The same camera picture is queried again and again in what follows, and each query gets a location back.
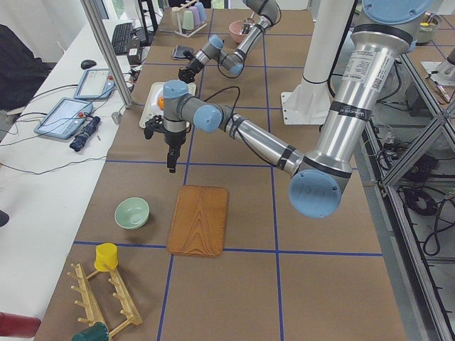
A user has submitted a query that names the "near teach pendant tablet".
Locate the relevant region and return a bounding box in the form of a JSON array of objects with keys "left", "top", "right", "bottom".
[{"left": 34, "top": 97, "right": 93, "bottom": 140}]

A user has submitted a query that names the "white wire cup rack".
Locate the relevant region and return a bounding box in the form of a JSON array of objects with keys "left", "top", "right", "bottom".
[{"left": 171, "top": 0, "right": 208, "bottom": 38}]

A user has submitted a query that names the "aluminium frame post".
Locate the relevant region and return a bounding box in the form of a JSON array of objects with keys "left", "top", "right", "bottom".
[{"left": 80, "top": 0, "right": 133, "bottom": 109}]

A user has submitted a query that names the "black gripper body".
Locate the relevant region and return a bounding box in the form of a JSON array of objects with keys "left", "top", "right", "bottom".
[
  {"left": 144, "top": 115, "right": 188, "bottom": 148},
  {"left": 178, "top": 58, "right": 203, "bottom": 84}
]

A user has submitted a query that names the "far teach pendant tablet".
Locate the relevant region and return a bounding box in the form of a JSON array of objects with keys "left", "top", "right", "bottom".
[{"left": 73, "top": 69, "right": 115, "bottom": 100}]

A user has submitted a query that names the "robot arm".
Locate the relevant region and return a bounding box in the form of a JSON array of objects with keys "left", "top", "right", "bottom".
[
  {"left": 144, "top": 1, "right": 430, "bottom": 218},
  {"left": 178, "top": 1, "right": 282, "bottom": 83}
]

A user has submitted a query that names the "black box on desk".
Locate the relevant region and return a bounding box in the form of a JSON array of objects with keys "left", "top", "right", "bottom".
[{"left": 127, "top": 46, "right": 142, "bottom": 65}]

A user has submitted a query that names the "cream bear tray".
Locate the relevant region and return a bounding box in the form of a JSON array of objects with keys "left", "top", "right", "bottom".
[{"left": 138, "top": 82, "right": 198, "bottom": 131}]

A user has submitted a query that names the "wooden cutting board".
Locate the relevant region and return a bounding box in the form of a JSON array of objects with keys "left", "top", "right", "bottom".
[{"left": 167, "top": 185, "right": 229, "bottom": 257}]

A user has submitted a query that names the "grey folded cloth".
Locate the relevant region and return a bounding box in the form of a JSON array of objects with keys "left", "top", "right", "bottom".
[{"left": 171, "top": 45, "right": 193, "bottom": 60}]

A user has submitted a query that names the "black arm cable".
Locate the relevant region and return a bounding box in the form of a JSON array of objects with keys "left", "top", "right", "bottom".
[{"left": 204, "top": 86, "right": 271, "bottom": 168}]

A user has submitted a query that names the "teach pendant tablet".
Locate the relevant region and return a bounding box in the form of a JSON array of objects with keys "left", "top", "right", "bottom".
[
  {"left": 73, "top": 69, "right": 115, "bottom": 100},
  {"left": 34, "top": 97, "right": 93, "bottom": 140}
]

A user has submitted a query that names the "dark blue folded umbrella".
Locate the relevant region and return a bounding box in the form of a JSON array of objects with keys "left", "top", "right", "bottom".
[{"left": 70, "top": 117, "right": 101, "bottom": 152}]

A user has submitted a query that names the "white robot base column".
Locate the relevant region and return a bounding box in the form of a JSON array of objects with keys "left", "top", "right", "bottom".
[{"left": 281, "top": 0, "right": 355, "bottom": 125}]

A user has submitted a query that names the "black computer mouse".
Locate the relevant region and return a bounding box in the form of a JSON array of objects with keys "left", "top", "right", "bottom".
[{"left": 80, "top": 60, "right": 97, "bottom": 70}]

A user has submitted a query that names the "dark green cup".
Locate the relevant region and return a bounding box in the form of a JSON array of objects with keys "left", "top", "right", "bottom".
[{"left": 71, "top": 322, "right": 109, "bottom": 341}]

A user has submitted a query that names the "pink bowl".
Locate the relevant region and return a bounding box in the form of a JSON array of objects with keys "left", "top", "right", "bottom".
[{"left": 229, "top": 20, "right": 251, "bottom": 44}]

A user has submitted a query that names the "purple cup on rack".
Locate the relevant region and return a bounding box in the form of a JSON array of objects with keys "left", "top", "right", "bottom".
[{"left": 188, "top": 6, "right": 201, "bottom": 26}]

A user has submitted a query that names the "green cup on rack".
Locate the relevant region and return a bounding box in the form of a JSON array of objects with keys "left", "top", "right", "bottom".
[{"left": 182, "top": 9, "right": 194, "bottom": 31}]

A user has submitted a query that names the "green ceramic bowl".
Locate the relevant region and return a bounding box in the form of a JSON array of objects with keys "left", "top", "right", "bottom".
[{"left": 114, "top": 197, "right": 150, "bottom": 229}]

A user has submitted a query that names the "wooden cup rack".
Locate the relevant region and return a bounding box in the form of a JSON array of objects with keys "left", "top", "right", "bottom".
[{"left": 67, "top": 263, "right": 144, "bottom": 340}]

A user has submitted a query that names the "white plate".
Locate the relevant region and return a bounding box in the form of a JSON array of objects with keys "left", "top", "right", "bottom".
[{"left": 150, "top": 87, "right": 164, "bottom": 115}]

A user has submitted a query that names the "blue cup on rack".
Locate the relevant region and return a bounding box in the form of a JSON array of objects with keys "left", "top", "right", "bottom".
[{"left": 195, "top": 2, "right": 207, "bottom": 22}]

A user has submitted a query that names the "metal scoop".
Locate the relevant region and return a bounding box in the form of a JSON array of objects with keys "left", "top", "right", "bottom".
[{"left": 241, "top": 11, "right": 255, "bottom": 35}]

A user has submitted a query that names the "red cylinder object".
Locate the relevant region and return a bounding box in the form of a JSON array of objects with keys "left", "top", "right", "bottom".
[{"left": 1, "top": 312, "right": 41, "bottom": 338}]

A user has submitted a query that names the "black keyboard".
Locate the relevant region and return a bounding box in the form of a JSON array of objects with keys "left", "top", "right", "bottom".
[{"left": 111, "top": 22, "right": 133, "bottom": 55}]

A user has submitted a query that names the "yellow cup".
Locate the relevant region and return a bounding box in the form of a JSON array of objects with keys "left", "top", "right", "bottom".
[{"left": 94, "top": 243, "right": 119, "bottom": 272}]

